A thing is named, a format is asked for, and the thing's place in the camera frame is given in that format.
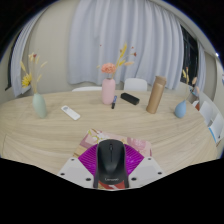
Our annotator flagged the white remote control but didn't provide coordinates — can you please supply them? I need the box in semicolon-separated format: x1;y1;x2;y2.
60;105;81;121

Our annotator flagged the gold insulated bottle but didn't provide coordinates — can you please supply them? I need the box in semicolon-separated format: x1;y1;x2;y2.
145;75;168;115

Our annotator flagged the white chair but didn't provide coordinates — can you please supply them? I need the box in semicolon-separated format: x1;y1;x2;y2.
199;99;216;126
123;77;148;93
209;113;224;144
71;86;103;93

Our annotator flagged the black rectangular case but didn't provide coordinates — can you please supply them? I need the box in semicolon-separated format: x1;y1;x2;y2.
120;92;141;106

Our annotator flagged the cartoon dog print mouse pad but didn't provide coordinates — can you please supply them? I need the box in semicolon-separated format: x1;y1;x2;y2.
72;128;153;192

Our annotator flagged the black computer mouse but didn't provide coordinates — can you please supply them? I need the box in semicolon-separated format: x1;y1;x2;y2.
92;139;130;190

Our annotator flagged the beige dried flower bunch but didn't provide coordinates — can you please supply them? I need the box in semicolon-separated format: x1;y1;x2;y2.
181;66;201;102

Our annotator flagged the blue marker pen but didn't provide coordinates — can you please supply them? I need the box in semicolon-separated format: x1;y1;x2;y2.
110;95;118;110

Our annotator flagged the dark window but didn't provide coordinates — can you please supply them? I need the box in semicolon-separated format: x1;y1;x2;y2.
4;49;15;91
179;24;200;84

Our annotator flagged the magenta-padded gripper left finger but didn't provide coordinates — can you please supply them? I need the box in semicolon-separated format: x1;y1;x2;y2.
57;144;99;188

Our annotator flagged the wide white curtain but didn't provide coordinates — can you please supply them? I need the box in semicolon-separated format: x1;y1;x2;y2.
67;0;185;91

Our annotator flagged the pink vase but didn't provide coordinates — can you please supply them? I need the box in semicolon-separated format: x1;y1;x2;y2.
101;77;117;106

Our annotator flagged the blue vase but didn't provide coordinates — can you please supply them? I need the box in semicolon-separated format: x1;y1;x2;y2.
174;99;187;119

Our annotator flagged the yellow dried flower bunch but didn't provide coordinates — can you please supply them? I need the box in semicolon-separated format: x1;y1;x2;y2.
19;51;48;95

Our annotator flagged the pale green vase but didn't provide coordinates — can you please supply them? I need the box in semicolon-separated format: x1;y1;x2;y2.
32;92;48;119

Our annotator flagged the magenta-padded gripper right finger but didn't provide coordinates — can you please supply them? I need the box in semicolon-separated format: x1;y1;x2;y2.
123;143;167;188

